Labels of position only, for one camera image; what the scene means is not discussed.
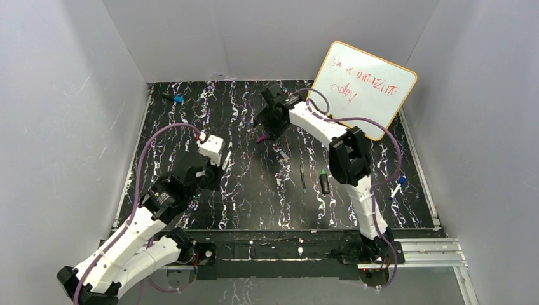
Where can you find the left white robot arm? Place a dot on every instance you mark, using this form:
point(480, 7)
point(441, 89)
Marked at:
point(125, 259)

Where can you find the black ballpoint pen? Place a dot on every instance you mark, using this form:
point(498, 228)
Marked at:
point(303, 180)

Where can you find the blue capped black marker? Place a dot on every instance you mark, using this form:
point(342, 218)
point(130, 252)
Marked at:
point(173, 98)

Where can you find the yellow framed whiteboard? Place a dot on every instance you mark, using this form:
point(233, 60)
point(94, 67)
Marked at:
point(359, 84)

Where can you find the clear pen cap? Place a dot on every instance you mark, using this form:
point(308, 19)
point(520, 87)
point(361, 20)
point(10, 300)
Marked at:
point(285, 157)

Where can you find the green tipped black highlighter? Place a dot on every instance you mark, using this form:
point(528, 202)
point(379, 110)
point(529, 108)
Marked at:
point(324, 182)

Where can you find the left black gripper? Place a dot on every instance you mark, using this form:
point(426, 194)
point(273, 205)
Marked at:
point(213, 173)

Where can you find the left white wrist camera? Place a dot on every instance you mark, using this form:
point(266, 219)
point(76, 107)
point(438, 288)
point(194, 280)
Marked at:
point(211, 146)

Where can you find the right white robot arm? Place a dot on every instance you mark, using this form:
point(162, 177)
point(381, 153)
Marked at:
point(350, 163)

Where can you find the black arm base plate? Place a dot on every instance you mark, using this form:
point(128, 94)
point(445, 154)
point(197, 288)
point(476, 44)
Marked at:
point(342, 254)

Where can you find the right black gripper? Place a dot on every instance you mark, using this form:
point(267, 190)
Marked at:
point(271, 119)

